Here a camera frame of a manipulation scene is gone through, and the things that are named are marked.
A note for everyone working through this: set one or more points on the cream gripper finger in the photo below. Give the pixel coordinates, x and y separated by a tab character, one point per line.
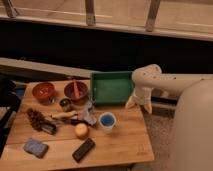
148	107
130	103

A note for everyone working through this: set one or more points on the black rectangular eraser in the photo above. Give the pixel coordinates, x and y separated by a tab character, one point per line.
83	150

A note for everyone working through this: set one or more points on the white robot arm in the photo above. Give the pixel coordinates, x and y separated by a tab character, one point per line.
192	136

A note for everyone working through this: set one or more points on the green plastic tray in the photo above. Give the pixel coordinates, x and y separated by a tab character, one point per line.
110	88

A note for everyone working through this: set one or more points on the white cup blue inside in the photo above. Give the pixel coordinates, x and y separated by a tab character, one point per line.
107	121

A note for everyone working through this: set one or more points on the red utensil in bowl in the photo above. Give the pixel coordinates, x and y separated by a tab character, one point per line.
76	91

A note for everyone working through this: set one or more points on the dark red bowl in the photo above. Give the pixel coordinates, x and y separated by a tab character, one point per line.
69	90

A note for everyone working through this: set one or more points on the yellow round fruit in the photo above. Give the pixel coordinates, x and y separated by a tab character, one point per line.
81	130

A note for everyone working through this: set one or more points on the small dark metal cup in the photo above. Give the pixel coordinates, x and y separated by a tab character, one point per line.
65	104

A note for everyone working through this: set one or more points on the wooden folding table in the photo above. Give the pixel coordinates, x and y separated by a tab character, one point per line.
127	143

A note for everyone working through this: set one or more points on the red-brown empty bowl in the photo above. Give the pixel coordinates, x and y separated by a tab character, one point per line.
44	92

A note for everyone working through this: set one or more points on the small black box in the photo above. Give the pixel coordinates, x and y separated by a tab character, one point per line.
49	128

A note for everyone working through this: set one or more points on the brown pine cone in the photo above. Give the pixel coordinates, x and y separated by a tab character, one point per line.
35	118

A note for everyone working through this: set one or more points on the blue sponge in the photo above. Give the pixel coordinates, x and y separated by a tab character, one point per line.
35	147

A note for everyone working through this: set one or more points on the wooden handled tool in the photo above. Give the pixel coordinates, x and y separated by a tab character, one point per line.
63	115

